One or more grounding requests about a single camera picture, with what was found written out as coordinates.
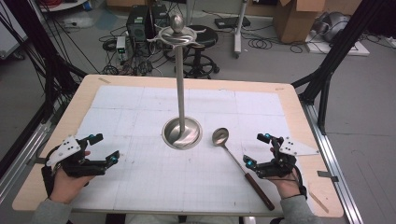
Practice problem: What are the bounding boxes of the white grid mat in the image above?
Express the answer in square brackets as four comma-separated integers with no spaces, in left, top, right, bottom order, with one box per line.
[70,85,310,217]

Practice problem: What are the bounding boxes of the tangle of black cables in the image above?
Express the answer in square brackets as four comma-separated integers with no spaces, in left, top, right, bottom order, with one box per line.
[98,26,164,77]

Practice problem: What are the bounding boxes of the coiled black cable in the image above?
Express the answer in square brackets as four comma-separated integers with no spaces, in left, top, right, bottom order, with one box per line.
[247,36,273,50]

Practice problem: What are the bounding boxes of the metal ladle with dark handle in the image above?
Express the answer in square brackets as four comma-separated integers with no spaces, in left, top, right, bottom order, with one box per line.
[211,127,276,212]

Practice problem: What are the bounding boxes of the person's left hand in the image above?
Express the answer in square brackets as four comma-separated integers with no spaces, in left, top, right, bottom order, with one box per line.
[49,150,95,205]

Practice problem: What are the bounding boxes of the black frame strut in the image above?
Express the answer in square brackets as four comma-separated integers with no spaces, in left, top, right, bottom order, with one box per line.
[4,0,89,123]
[291,0,396,135]

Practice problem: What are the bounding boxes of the aluminium rail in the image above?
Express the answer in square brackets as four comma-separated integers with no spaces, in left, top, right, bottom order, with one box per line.
[0,120,53,204]
[300,102,364,224]

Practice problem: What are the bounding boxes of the black round stool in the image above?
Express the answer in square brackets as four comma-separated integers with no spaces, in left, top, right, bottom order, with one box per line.
[182,24,220,79]

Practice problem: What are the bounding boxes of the black wrist strap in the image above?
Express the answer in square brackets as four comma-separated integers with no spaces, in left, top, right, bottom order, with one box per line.
[41,164,56,198]
[291,165,308,201]

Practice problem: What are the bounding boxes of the white stand post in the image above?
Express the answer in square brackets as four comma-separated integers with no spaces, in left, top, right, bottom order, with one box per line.
[233,0,249,59]

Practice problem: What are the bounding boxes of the small silver box green light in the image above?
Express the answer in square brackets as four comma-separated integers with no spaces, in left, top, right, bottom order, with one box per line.
[115,35,127,62]

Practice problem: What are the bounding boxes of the silver round appliance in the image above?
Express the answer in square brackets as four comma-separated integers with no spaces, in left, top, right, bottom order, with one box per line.
[312,11,351,43]

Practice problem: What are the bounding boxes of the white flat board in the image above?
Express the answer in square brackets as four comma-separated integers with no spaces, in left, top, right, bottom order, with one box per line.
[304,30,372,58]

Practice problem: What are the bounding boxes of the brown cardboard box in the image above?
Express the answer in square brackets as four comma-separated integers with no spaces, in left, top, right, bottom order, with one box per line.
[272,0,364,45]

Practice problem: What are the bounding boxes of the black computer tower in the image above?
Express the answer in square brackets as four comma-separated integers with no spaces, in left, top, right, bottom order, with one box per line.
[125,3,171,43]

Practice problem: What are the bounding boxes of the grey tape strip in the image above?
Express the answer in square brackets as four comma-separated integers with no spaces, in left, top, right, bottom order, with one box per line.
[317,170,339,183]

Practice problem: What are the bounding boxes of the person's right hand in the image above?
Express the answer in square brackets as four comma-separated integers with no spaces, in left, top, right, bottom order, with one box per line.
[268,147,302,201]

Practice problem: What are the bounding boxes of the tall metal utensil stand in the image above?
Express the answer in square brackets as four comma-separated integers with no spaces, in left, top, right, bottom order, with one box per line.
[147,13,207,151]

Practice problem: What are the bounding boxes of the thin wooden stick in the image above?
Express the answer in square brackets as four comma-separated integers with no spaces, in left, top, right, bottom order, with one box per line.
[307,189,330,215]

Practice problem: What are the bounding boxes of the flat black device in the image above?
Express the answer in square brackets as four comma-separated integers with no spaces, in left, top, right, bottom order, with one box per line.
[214,16,252,30]

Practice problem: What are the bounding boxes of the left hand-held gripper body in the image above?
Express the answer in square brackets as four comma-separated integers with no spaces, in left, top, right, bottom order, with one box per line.
[45,134,107,179]

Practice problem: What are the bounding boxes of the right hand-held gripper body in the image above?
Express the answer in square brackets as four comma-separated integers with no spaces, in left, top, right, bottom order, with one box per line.
[257,135,320,180]

